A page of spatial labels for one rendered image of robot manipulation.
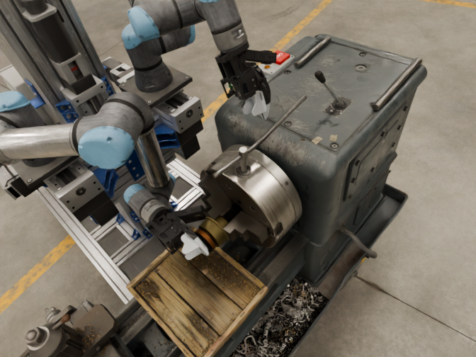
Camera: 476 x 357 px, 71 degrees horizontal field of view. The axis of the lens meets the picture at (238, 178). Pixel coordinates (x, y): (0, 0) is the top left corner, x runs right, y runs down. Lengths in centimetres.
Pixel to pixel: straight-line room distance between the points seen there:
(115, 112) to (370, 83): 76
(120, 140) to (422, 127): 251
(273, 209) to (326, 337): 119
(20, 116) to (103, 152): 41
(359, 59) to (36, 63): 110
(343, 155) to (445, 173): 183
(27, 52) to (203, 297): 100
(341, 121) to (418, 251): 141
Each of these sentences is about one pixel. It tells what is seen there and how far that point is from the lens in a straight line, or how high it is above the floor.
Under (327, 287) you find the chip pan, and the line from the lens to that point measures 148.
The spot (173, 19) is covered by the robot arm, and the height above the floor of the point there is 158.
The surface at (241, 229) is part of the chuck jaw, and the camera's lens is 94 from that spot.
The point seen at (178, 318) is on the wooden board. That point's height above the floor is 88.
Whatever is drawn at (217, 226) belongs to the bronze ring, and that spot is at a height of 112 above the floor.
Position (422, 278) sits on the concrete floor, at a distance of 221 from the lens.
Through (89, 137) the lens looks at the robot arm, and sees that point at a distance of 85.
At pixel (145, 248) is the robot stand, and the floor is 21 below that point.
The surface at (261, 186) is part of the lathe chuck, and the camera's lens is 89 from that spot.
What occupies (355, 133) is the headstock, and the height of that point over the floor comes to 126.
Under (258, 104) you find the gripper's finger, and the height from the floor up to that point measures 137.
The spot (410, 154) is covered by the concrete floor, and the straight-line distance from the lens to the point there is 276.
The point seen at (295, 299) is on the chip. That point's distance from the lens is 142.
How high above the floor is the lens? 191
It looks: 50 degrees down
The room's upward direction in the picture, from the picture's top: 11 degrees counter-clockwise
